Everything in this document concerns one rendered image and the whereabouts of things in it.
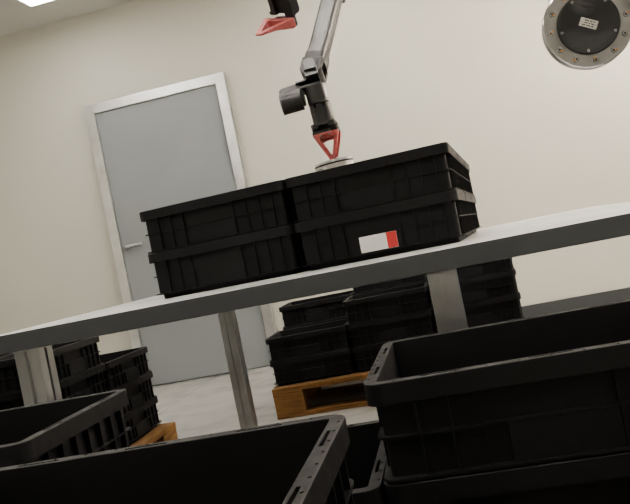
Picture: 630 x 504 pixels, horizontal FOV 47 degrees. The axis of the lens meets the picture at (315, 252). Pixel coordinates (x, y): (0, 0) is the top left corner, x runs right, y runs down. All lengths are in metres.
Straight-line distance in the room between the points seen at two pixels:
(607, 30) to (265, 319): 3.78
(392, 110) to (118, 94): 2.00
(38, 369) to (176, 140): 3.82
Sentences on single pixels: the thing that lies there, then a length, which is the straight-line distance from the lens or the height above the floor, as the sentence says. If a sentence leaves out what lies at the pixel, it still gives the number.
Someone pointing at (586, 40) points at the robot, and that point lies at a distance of 1.86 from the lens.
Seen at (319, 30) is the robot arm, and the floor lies 1.34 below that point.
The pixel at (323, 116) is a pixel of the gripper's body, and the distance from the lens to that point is 1.95.
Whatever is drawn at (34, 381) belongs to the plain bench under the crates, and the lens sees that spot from 1.75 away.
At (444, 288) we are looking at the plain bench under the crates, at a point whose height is 0.62.
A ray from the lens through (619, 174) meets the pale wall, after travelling 5.21.
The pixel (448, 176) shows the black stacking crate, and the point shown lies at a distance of 1.72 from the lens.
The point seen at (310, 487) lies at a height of 0.59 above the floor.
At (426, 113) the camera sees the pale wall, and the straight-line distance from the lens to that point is 5.13.
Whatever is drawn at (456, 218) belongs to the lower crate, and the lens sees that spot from 1.71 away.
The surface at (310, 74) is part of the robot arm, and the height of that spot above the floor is 1.20.
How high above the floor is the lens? 0.75
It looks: level
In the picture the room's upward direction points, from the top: 11 degrees counter-clockwise
